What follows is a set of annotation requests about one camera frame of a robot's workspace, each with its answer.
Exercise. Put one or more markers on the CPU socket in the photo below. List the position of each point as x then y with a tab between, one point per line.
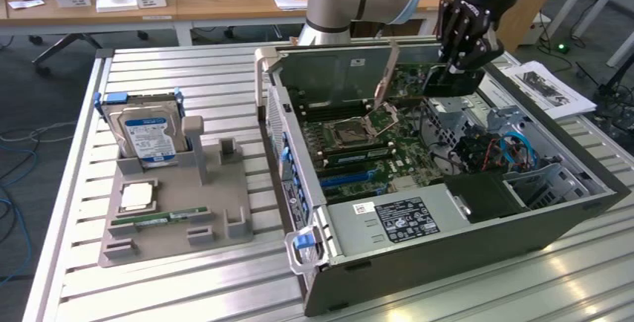
353	133

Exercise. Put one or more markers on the black device with green light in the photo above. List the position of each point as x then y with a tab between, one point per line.
561	46

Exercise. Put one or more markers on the printed paper stack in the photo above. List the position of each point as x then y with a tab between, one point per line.
545	88

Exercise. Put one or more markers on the black tripod stand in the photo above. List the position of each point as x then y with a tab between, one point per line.
612	88

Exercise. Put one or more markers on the green motherboard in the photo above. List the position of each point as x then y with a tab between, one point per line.
412	158

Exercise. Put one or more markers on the white label card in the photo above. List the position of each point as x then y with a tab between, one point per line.
26	3

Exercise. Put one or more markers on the grey power supply unit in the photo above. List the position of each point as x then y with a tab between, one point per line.
357	233

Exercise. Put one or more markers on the white table frame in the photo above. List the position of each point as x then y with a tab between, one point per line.
581	27

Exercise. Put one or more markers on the hard disk in blue caddy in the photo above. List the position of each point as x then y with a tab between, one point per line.
149	133

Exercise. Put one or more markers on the wooden office desk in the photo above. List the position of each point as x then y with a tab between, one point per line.
50	14
238	3

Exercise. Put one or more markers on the white floor unit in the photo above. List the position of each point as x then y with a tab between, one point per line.
537	32

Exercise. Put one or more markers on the white flat box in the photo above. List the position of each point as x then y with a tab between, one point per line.
117	6

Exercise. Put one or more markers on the dark grey open PC case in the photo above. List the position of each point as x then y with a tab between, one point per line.
446	262

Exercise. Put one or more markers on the blue case latch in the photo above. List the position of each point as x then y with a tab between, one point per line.
304	242

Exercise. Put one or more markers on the metal socket cover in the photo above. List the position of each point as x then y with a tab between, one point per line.
386	121

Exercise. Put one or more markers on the black chair base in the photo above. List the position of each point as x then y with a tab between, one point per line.
53	49

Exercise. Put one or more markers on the silver metal drive cage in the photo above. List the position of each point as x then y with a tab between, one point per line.
446	121

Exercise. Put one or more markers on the grey plastic parts rack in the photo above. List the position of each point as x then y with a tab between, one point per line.
171	196

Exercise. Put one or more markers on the blue expansion slot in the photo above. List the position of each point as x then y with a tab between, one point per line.
346	178

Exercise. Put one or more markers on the silver CPU chip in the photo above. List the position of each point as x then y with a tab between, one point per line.
137	197

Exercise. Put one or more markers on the silver disk bay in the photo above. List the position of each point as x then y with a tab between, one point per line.
555	184

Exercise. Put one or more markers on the wooden cabinet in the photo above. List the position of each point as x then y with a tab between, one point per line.
537	3

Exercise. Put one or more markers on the black case switch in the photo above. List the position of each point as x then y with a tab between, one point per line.
288	108

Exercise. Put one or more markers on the green graphics card black heatsink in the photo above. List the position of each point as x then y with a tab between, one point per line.
412	77

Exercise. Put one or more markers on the blue card retention clip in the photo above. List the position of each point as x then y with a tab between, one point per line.
285	153

